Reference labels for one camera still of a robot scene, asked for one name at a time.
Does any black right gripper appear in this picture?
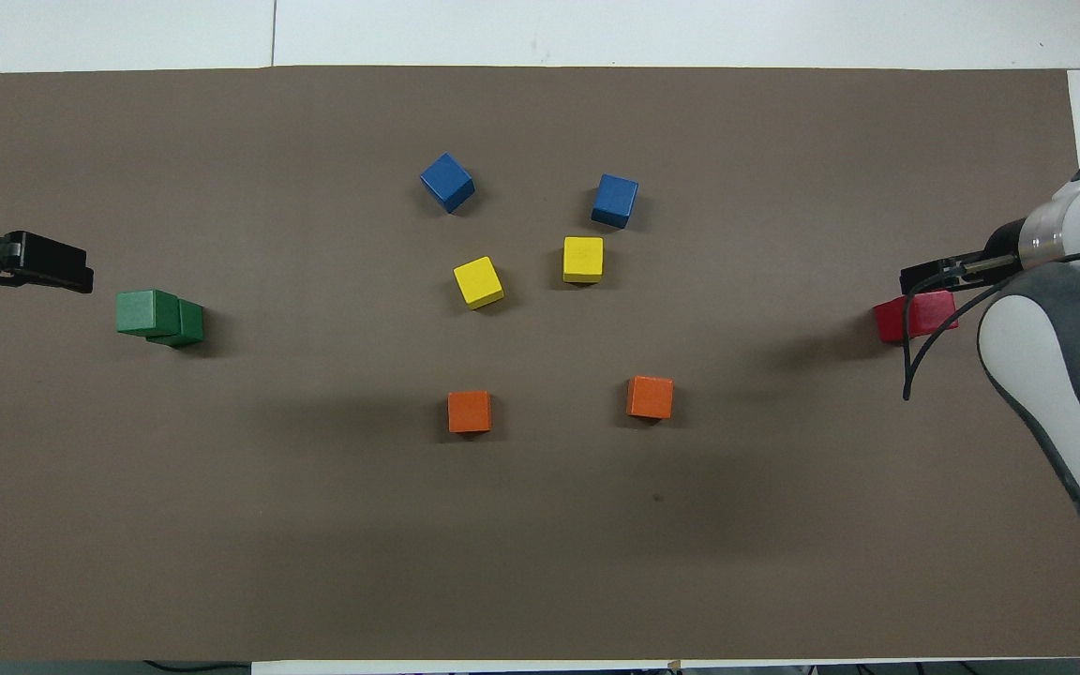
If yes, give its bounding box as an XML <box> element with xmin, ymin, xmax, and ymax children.
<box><xmin>899</xmin><ymin>217</ymin><xmax>1028</xmax><ymax>296</ymax></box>

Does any red wooden cube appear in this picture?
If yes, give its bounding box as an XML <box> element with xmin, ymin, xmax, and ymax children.
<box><xmin>874</xmin><ymin>298</ymin><xmax>916</xmax><ymax>345</ymax></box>
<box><xmin>906</xmin><ymin>290</ymin><xmax>959</xmax><ymax>339</ymax></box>

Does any green wooden cube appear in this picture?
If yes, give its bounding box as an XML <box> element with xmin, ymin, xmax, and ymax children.
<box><xmin>116</xmin><ymin>290</ymin><xmax>182</xmax><ymax>338</ymax></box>
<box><xmin>148</xmin><ymin>299</ymin><xmax>205</xmax><ymax>349</ymax></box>

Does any orange wooden cube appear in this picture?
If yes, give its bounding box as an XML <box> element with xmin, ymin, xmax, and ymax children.
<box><xmin>447</xmin><ymin>390</ymin><xmax>493</xmax><ymax>434</ymax></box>
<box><xmin>626</xmin><ymin>375</ymin><xmax>675</xmax><ymax>421</ymax></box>

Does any brown paper table mat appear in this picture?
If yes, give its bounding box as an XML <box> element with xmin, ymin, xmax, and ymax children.
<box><xmin>0</xmin><ymin>64</ymin><xmax>1080</xmax><ymax>662</ymax></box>

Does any blue wooden cube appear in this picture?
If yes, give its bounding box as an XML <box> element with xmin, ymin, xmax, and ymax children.
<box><xmin>420</xmin><ymin>153</ymin><xmax>476</xmax><ymax>214</ymax></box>
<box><xmin>592</xmin><ymin>173</ymin><xmax>639</xmax><ymax>230</ymax></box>

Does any yellow wooden cube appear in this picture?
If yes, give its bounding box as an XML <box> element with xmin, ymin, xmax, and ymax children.
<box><xmin>453</xmin><ymin>256</ymin><xmax>506</xmax><ymax>310</ymax></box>
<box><xmin>562</xmin><ymin>236</ymin><xmax>605</xmax><ymax>284</ymax></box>

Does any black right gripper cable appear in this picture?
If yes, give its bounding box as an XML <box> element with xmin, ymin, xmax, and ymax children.
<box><xmin>902</xmin><ymin>248</ymin><xmax>1080</xmax><ymax>402</ymax></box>

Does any black cable below table edge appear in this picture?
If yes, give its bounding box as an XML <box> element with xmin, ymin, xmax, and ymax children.
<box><xmin>142</xmin><ymin>659</ymin><xmax>252</xmax><ymax>674</ymax></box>

